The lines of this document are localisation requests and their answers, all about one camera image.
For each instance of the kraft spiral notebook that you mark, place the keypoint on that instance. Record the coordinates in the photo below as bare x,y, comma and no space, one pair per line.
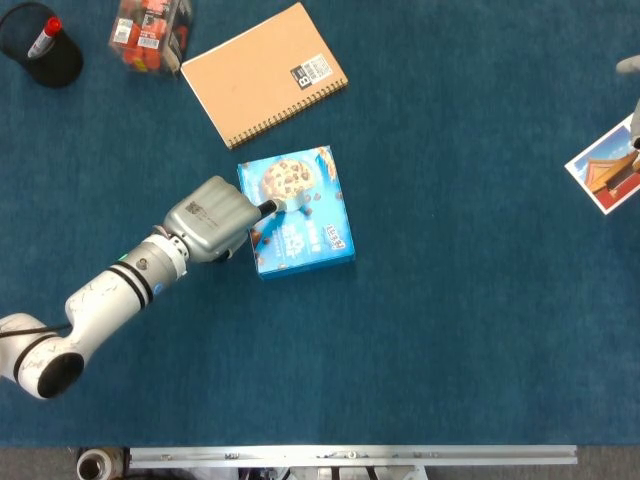
255,80

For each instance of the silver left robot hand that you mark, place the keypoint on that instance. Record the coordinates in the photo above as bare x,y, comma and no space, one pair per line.
210,220

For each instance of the aluminium profile rail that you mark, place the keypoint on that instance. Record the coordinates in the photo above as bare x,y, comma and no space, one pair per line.
350,456

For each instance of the clear box of red clips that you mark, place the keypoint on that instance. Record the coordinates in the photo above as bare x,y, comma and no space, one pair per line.
145,40

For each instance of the palace picture postcard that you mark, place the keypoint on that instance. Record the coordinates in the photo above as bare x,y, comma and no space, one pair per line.
610,175

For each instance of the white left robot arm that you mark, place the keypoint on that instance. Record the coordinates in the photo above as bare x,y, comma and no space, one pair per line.
100,305

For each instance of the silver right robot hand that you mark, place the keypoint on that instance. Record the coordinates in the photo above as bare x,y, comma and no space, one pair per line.
631,65

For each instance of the tape roll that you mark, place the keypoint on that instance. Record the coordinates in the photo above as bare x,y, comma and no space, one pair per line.
95,465

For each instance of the black mesh pen holder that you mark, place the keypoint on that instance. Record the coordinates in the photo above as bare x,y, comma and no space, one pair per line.
57,65

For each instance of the blue felt table cloth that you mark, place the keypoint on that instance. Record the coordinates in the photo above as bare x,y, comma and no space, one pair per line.
400,325

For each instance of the blue cookie box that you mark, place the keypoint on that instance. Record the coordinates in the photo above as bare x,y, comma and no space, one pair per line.
310,240

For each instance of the red cap marker pen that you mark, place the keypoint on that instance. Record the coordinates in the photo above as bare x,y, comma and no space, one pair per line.
44,39

